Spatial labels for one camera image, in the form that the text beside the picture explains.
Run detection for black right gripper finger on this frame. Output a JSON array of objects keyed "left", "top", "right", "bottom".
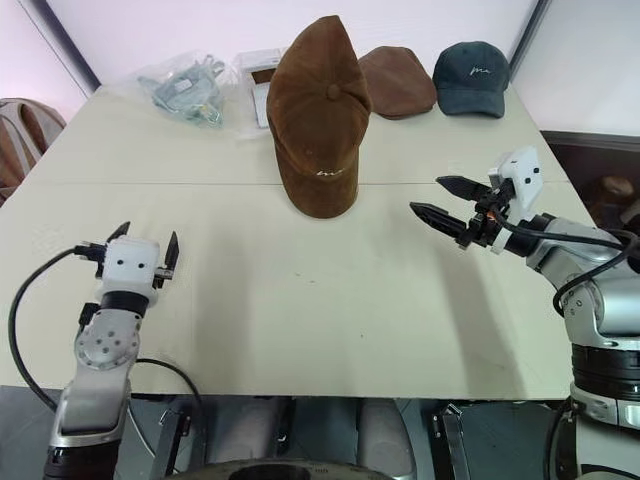
[
  {"left": 408, "top": 200, "right": 470, "bottom": 236},
  {"left": 435, "top": 174, "right": 488, "bottom": 202}
]

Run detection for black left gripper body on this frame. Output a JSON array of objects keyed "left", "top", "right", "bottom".
[{"left": 152, "top": 265, "right": 175, "bottom": 292}]

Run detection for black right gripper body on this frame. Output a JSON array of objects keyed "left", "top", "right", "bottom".
[{"left": 454, "top": 180, "right": 516, "bottom": 251}]

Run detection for brown corduroy baseball cap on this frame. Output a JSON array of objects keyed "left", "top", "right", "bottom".
[{"left": 266, "top": 14, "right": 372, "bottom": 221}]

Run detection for dark teal baseball cap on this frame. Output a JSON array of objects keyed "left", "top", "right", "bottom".
[{"left": 432, "top": 41, "right": 511, "bottom": 119}]

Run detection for brown flat cap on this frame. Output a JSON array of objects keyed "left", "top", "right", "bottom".
[{"left": 357, "top": 45, "right": 437, "bottom": 120}]

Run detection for dark brown cabinet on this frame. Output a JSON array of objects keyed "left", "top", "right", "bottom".
[{"left": 541, "top": 130, "right": 640, "bottom": 232}]

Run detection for brown woven chair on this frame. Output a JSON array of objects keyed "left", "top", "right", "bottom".
[{"left": 0, "top": 97, "right": 68, "bottom": 207}]

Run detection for clear bag with pale contents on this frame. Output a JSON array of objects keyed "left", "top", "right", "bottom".
[{"left": 124, "top": 52, "right": 242, "bottom": 129}]

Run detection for clear packet with white card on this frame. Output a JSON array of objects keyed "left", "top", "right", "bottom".
[{"left": 233, "top": 48, "right": 290, "bottom": 142}]

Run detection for grey rounded shape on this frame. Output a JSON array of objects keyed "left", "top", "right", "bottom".
[{"left": 356, "top": 398, "right": 417, "bottom": 476}]

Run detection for dark round rimmed shape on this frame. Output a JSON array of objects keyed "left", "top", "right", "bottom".
[{"left": 171, "top": 455, "right": 417, "bottom": 480}]

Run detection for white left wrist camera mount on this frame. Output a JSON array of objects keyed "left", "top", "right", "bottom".
[{"left": 95, "top": 237, "right": 163, "bottom": 305}]

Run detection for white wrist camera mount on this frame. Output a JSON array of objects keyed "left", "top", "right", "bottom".
[
  {"left": 487, "top": 145, "right": 544, "bottom": 256},
  {"left": 95, "top": 237, "right": 163, "bottom": 305}
]

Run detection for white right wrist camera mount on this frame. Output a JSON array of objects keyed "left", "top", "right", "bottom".
[{"left": 487, "top": 145, "right": 544, "bottom": 256}]

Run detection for thin black looping cable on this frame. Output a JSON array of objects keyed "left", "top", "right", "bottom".
[{"left": 130, "top": 356, "right": 207, "bottom": 451}]

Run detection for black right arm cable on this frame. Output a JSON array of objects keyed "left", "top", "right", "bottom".
[{"left": 492, "top": 213, "right": 640, "bottom": 314}]

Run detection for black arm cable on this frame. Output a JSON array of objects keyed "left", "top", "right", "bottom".
[
  {"left": 8, "top": 241, "right": 109, "bottom": 414},
  {"left": 492, "top": 213, "right": 640, "bottom": 314}
]

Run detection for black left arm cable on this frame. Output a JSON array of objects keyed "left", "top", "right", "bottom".
[{"left": 8, "top": 241, "right": 109, "bottom": 414}]

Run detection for dark wall frame strip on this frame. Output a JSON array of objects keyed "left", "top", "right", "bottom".
[
  {"left": 23, "top": 0, "right": 104, "bottom": 100},
  {"left": 505, "top": 0, "right": 554, "bottom": 92}
]

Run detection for black metal bracket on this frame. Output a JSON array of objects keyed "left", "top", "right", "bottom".
[
  {"left": 438, "top": 403, "right": 470, "bottom": 480},
  {"left": 157, "top": 408, "right": 192, "bottom": 477}
]

